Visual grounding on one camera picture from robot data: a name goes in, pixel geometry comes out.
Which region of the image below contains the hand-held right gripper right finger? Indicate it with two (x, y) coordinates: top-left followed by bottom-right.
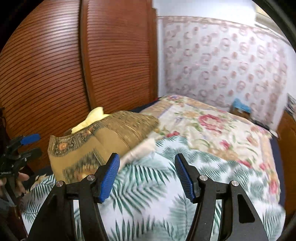
(174, 153), (270, 241)

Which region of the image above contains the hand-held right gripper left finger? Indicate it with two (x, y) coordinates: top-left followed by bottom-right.
(27, 152), (121, 241)

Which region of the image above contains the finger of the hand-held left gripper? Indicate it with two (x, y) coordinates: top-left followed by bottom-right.
(17, 148), (42, 163)
(20, 134), (41, 146)

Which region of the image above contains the brown patterned shirt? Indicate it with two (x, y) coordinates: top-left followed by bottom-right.
(47, 111), (160, 184)

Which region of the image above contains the person's left hand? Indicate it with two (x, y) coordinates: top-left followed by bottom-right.
(13, 173), (30, 198)

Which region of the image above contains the palm leaf print cloth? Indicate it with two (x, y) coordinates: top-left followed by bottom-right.
(22, 136), (286, 241)

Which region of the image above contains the floral blanket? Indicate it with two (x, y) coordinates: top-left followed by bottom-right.
(28, 95), (281, 202)

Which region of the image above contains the yellow garment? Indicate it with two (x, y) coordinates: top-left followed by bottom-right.
(71, 107), (110, 133)

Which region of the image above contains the wooden slatted wardrobe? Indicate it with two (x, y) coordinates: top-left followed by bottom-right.
(0, 0), (160, 172)

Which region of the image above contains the blue item on box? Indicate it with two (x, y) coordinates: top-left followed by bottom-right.
(230, 98), (251, 120)

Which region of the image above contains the navy bed sheet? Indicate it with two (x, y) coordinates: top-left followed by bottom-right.
(268, 133), (281, 204)

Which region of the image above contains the wooden cabinet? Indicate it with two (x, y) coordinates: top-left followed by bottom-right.
(276, 109), (296, 209)

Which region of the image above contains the patterned pillow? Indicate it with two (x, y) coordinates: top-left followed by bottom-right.
(287, 94), (296, 114)

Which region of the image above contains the ring patterned sheer curtain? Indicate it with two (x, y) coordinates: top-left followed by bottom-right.
(159, 16), (289, 130)

